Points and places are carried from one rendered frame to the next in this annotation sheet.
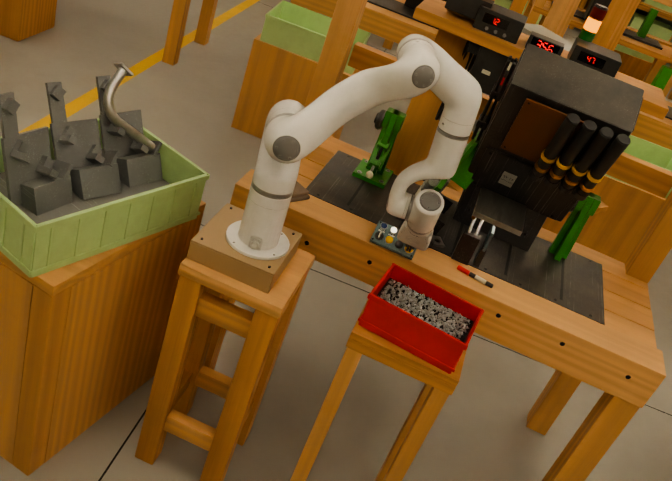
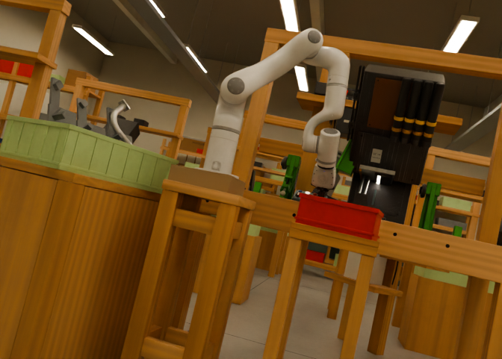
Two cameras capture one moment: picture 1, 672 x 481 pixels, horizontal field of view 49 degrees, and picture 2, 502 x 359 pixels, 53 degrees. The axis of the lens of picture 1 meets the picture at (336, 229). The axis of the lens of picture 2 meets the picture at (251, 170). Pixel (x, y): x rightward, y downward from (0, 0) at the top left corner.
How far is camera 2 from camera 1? 1.38 m
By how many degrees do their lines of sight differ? 37
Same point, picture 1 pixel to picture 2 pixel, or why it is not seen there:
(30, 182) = not seen: hidden behind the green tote
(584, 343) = (463, 240)
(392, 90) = (296, 51)
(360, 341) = (299, 228)
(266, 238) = (223, 163)
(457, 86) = (334, 53)
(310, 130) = (249, 77)
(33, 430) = (32, 330)
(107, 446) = not seen: outside the picture
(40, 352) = (53, 239)
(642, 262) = (485, 238)
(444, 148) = (333, 92)
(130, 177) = not seen: hidden behind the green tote
